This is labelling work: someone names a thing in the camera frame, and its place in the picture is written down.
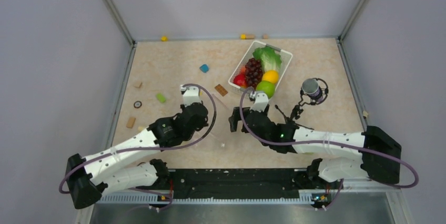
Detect green lime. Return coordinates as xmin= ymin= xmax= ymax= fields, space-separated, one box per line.
xmin=256 ymin=81 xmax=276 ymax=99

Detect yellow lemon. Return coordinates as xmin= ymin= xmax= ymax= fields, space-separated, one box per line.
xmin=262 ymin=70 xmax=280 ymax=85

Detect clear zip top bag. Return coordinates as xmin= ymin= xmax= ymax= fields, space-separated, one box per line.
xmin=193 ymin=91 xmax=232 ymax=152

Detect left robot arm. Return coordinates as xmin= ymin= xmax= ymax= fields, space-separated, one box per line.
xmin=64 ymin=103 xmax=208 ymax=209

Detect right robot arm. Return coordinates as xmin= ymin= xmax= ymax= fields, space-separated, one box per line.
xmin=228 ymin=107 xmax=402 ymax=188

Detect brown lego brick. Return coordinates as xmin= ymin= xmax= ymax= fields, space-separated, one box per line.
xmin=215 ymin=84 xmax=228 ymax=97

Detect red apple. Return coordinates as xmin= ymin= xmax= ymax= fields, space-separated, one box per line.
xmin=232 ymin=74 xmax=248 ymax=88

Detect dark red grape bunch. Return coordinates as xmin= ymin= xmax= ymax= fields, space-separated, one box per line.
xmin=244 ymin=58 xmax=263 ymax=88

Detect white perforated plastic basket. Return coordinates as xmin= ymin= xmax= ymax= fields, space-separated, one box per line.
xmin=228 ymin=40 xmax=293 ymax=98

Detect blue block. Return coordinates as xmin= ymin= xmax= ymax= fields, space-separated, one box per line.
xmin=199 ymin=64 xmax=209 ymax=73

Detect green lettuce leaf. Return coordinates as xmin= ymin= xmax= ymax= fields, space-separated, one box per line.
xmin=252 ymin=47 xmax=282 ymax=72

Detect microphone on black tripod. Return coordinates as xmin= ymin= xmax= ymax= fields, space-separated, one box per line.
xmin=275 ymin=78 xmax=329 ymax=129

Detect green toy block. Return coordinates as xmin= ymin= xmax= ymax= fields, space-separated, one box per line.
xmin=155 ymin=93 xmax=166 ymax=103

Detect yellow and wood peg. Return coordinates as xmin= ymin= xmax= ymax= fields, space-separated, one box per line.
xmin=240 ymin=34 xmax=256 ymax=40

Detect wooden rectangular block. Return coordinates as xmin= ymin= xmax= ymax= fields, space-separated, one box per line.
xmin=126 ymin=117 xmax=136 ymax=129

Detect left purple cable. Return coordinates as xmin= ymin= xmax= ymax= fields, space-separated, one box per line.
xmin=58 ymin=83 xmax=217 ymax=212

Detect purple cable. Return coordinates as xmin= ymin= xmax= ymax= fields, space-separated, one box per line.
xmin=58 ymin=83 xmax=217 ymax=212
xmin=239 ymin=87 xmax=420 ymax=211

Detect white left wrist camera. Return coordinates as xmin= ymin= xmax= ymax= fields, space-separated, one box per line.
xmin=180 ymin=85 xmax=202 ymax=107

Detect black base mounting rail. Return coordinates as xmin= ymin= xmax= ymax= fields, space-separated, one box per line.
xmin=147 ymin=168 xmax=340 ymax=200

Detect small black ring wheel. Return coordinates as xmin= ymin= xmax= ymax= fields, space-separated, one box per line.
xmin=133 ymin=100 xmax=142 ymax=109

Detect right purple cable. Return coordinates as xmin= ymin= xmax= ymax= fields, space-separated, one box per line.
xmin=239 ymin=87 xmax=420 ymax=211

